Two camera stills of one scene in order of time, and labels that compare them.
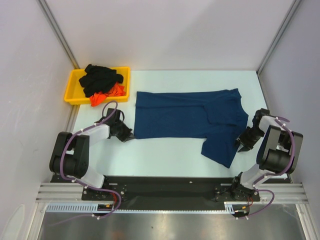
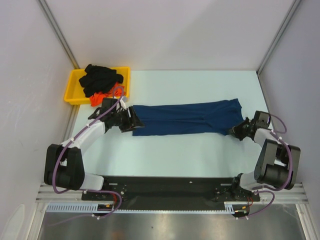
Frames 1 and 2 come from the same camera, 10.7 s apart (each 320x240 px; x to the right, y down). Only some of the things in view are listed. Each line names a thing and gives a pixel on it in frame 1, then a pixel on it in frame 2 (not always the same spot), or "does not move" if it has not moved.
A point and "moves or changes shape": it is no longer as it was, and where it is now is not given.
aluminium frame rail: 61,192 does not move
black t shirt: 99,80 does not move
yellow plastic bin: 74,92 does not move
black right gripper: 247,139 → 242,130
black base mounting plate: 166,192 does not move
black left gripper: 127,134 → 135,122
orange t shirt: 98,97 does not move
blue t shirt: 217,116 moves or changes shape
